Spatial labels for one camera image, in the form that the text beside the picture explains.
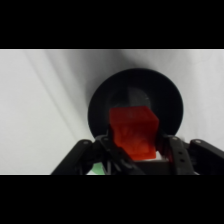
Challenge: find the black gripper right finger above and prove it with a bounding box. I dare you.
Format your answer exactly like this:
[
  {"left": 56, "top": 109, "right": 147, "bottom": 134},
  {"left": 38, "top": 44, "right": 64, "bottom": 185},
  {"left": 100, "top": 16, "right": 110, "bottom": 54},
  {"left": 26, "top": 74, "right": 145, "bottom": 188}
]
[{"left": 155, "top": 132, "right": 224, "bottom": 176}]

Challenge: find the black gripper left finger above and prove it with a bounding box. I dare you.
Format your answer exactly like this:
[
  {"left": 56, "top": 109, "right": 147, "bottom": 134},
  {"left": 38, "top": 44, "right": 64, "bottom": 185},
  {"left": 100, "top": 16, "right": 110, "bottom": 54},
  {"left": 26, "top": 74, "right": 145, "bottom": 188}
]
[{"left": 50, "top": 126, "right": 146, "bottom": 176}]

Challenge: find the red cube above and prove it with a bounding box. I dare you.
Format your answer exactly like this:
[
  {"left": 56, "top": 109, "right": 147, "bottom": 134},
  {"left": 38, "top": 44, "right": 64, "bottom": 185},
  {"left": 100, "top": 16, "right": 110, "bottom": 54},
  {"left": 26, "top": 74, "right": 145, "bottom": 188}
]
[{"left": 109, "top": 105, "right": 160, "bottom": 162}]

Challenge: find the black bowl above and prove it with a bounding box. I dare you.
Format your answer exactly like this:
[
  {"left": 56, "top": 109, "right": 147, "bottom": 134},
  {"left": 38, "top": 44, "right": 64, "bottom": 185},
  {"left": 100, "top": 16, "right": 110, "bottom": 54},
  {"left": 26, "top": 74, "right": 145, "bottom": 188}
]
[{"left": 87, "top": 68, "right": 185, "bottom": 142}]

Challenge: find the green block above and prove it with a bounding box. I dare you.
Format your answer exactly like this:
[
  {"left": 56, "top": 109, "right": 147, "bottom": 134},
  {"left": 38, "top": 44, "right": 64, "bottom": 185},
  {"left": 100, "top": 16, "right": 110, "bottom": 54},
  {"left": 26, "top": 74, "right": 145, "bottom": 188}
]
[{"left": 91, "top": 162, "right": 105, "bottom": 176}]

